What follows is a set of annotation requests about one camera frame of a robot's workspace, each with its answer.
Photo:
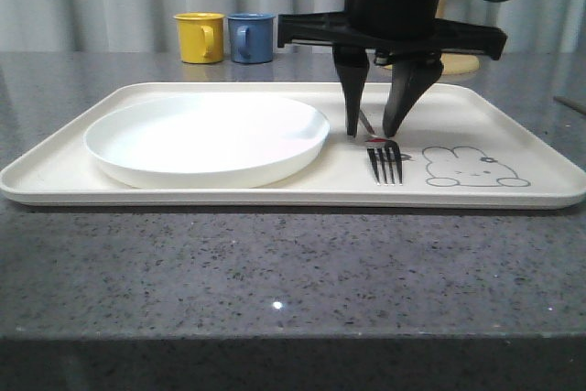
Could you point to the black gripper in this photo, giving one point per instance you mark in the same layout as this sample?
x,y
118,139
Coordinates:
x,y
402,28

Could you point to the cream rabbit serving tray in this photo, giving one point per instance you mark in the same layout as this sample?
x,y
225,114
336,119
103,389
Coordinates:
x,y
459,152

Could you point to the blue mug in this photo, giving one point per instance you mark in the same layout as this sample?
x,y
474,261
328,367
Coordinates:
x,y
251,37

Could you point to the white round plate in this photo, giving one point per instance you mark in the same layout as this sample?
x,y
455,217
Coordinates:
x,y
207,141

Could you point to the silver metal fork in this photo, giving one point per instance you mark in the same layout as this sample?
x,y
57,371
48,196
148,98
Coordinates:
x,y
384,154

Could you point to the wooden mug tree stand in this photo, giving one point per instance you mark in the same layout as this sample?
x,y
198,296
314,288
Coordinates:
x,y
453,63

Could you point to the yellow mug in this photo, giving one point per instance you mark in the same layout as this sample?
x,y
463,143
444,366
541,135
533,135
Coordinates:
x,y
200,37

